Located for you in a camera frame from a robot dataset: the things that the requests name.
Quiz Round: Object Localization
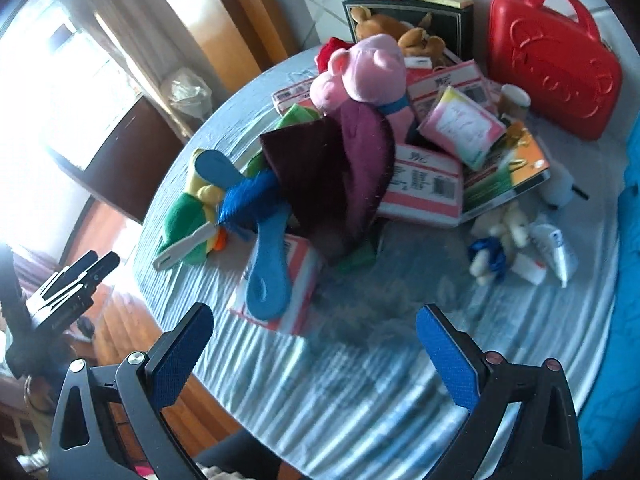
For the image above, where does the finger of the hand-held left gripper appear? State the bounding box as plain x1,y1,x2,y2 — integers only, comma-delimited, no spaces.
60,254,122,297
42,251,100,302

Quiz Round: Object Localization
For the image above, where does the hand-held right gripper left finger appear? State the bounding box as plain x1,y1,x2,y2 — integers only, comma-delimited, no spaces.
47,303,215,480

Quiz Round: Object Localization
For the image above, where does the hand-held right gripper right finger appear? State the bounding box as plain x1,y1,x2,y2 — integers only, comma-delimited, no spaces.
416,304,583,480

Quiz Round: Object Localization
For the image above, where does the green frog duck plush toy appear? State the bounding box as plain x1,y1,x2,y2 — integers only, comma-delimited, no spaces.
157,149,236,263

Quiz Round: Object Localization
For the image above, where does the pink tissue pack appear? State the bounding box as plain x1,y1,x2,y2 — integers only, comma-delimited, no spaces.
271,77,323,113
407,60,496,121
375,144,465,227
230,234,322,336

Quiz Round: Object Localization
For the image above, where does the blue plastic container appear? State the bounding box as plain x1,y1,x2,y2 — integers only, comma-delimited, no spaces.
582,155,640,480

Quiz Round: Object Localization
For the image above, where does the maroon cloth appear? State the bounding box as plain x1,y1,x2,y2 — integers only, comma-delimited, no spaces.
260,102,398,266

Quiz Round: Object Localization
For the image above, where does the pastel colourful card pack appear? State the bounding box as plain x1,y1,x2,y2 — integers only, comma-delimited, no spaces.
419,86,507,168

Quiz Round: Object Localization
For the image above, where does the pink pig plush toy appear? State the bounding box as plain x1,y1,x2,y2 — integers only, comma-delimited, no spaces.
309,34,416,133

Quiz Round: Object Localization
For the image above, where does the dark wooden cabinet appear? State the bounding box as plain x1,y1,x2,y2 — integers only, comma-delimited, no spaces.
52,95,201,223

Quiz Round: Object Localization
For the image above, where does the blue plastic scoop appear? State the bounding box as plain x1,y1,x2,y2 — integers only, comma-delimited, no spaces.
194,149,251,186
246,210,292,321

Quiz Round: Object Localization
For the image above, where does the small white packet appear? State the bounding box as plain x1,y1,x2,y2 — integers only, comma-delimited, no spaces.
510,252,548,286

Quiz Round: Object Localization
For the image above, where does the white bear plush blue ribbon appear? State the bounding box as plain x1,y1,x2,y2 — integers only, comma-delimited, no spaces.
469,204,532,287

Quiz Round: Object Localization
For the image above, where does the white cream tube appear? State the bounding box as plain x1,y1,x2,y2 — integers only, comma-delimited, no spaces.
529,215,580,289

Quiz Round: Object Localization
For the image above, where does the clear plastic bag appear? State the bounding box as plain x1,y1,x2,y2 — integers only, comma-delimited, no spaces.
167,67,212,121

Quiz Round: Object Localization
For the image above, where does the orange green box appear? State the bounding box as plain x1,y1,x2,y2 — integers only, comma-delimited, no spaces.
462,122,552,221

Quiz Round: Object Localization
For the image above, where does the beige curtain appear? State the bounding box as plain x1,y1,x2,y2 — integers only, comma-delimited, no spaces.
42,0,211,106

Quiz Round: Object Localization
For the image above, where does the brown bottle white cap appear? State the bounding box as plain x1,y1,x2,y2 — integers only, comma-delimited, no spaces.
500,84,531,121

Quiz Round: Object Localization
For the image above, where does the red plush toy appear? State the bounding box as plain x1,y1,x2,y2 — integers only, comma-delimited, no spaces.
316,37,353,73

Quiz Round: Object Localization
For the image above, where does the red plastic carry case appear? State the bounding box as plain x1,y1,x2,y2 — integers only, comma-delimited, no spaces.
486,0,623,142

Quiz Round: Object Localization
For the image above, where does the dark green box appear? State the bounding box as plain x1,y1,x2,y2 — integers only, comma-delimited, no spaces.
342,0,475,61

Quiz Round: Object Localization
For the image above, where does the brown bear plush toy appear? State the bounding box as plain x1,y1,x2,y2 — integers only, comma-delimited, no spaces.
349,5,446,68

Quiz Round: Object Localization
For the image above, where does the wooden door frame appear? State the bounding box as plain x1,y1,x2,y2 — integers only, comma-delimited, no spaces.
197,0,303,73

